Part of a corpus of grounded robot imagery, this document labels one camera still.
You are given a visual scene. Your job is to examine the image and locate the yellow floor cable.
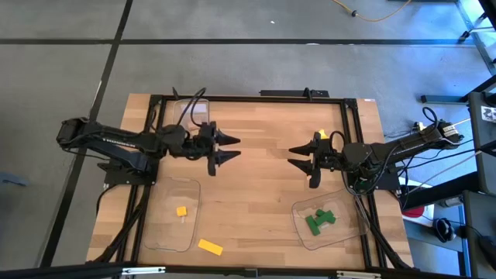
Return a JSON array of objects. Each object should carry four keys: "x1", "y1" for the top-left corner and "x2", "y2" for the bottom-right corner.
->
[{"x1": 332, "y1": 0, "x2": 412, "y2": 22}]

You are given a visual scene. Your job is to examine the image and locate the black power strip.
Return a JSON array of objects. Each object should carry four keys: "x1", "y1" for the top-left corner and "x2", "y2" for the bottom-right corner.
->
[{"x1": 259, "y1": 88, "x2": 330, "y2": 98}]

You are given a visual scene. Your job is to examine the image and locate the black floor beam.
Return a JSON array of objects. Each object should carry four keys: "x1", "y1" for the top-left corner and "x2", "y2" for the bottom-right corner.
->
[{"x1": 398, "y1": 172, "x2": 481, "y2": 210}]

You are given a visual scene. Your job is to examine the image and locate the black equipment case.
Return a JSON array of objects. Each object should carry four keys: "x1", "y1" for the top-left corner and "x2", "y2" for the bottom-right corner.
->
[{"x1": 467, "y1": 91, "x2": 496, "y2": 195}]

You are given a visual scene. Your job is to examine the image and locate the grey metal table frame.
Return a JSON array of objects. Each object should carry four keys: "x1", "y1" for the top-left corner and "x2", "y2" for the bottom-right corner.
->
[{"x1": 456, "y1": 0, "x2": 496, "y2": 77}]

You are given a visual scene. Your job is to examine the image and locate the red round object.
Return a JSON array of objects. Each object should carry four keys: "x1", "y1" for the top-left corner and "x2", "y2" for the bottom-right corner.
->
[{"x1": 402, "y1": 206, "x2": 426, "y2": 219}]

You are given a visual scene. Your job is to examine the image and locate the yellow flat rectangular block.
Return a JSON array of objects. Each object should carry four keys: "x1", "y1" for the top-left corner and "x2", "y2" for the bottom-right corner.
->
[{"x1": 197, "y1": 238, "x2": 225, "y2": 257}]

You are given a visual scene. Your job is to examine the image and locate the long green wooden block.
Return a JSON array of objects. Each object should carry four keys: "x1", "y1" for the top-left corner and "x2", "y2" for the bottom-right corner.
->
[{"x1": 305, "y1": 215, "x2": 322, "y2": 237}]

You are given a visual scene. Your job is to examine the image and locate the black camera cable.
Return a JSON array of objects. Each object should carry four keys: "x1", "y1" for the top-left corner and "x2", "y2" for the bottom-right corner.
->
[
  {"x1": 174, "y1": 86, "x2": 208, "y2": 129},
  {"x1": 329, "y1": 130, "x2": 346, "y2": 156}
]

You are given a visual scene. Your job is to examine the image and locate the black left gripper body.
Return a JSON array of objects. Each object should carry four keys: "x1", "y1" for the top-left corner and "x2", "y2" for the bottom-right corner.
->
[{"x1": 185, "y1": 120, "x2": 219, "y2": 177}]

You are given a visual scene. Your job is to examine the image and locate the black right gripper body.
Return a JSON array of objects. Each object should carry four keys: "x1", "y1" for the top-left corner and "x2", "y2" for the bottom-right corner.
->
[{"x1": 308, "y1": 131, "x2": 344, "y2": 190}]

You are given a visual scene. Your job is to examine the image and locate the silver metal bracket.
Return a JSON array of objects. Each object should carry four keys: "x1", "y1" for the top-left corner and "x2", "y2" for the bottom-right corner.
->
[{"x1": 336, "y1": 270, "x2": 383, "y2": 279}]

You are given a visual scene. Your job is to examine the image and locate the black headphones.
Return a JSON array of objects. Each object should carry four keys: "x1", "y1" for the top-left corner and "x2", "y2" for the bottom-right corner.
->
[{"x1": 432, "y1": 217, "x2": 458, "y2": 243}]

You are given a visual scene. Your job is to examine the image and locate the clear plastic bin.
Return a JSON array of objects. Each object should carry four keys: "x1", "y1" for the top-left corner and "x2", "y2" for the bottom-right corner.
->
[
  {"x1": 290, "y1": 188, "x2": 371, "y2": 252},
  {"x1": 143, "y1": 177, "x2": 202, "y2": 253},
  {"x1": 172, "y1": 98, "x2": 212, "y2": 135}
]

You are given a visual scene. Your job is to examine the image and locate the white marker sticker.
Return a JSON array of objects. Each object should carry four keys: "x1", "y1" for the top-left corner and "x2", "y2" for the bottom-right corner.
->
[{"x1": 480, "y1": 105, "x2": 496, "y2": 123}]

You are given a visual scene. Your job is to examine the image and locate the black cable bundle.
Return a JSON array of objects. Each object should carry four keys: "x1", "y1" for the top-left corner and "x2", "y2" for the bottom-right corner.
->
[
  {"x1": 354, "y1": 193, "x2": 414, "y2": 270},
  {"x1": 92, "y1": 184, "x2": 153, "y2": 264}
]

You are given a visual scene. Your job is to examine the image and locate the black aluminium rig frame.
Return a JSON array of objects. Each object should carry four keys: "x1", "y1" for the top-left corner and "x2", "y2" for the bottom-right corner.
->
[{"x1": 0, "y1": 94, "x2": 496, "y2": 279}]

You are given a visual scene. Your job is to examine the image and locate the grey desk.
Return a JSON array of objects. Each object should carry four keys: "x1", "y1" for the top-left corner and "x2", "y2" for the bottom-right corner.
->
[{"x1": 402, "y1": 189, "x2": 496, "y2": 279}]

